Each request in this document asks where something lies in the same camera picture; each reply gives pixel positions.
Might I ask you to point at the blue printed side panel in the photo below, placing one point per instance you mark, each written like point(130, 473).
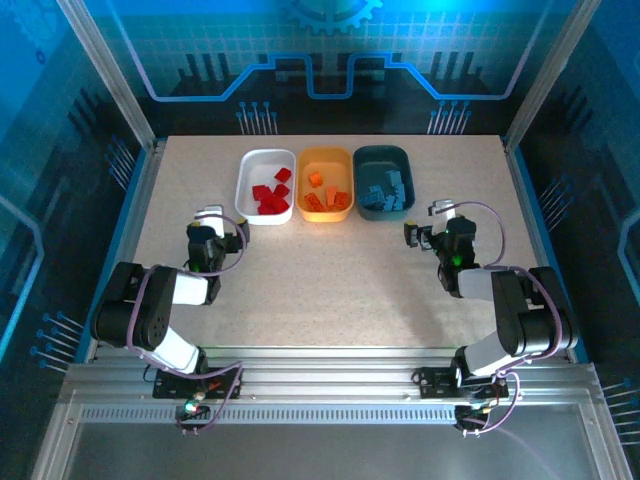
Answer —
point(40, 150)
point(600, 150)

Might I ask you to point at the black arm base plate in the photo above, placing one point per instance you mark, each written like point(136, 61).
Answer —
point(170, 385)
point(432, 382)

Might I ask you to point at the grey metal shelf plate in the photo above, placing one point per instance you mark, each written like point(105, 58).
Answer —
point(325, 455)

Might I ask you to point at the aluminium table side rail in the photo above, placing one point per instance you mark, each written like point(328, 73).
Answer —
point(137, 225)
point(533, 225)

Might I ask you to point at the blue printed backdrop panel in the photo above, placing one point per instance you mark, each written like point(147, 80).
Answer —
point(200, 50)

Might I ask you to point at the red lego brick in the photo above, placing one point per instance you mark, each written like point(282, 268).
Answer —
point(283, 174)
point(265, 207)
point(259, 193)
point(281, 205)
point(282, 191)

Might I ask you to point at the white plastic container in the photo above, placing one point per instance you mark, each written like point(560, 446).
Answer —
point(260, 167)

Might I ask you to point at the teal plastic container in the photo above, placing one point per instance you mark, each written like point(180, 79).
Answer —
point(375, 160)

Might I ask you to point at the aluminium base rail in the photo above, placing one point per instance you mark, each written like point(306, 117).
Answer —
point(325, 375)

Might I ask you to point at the orange plastic container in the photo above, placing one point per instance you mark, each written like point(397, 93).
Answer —
point(325, 160)

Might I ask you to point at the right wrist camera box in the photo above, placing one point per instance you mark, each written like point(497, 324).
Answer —
point(444, 206)

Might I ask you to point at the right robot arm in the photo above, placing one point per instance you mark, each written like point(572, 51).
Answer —
point(530, 320)

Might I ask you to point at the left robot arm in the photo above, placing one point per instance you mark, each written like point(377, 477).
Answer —
point(160, 325)

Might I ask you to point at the aluminium frame post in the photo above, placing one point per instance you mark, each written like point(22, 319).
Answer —
point(541, 75)
point(111, 75)

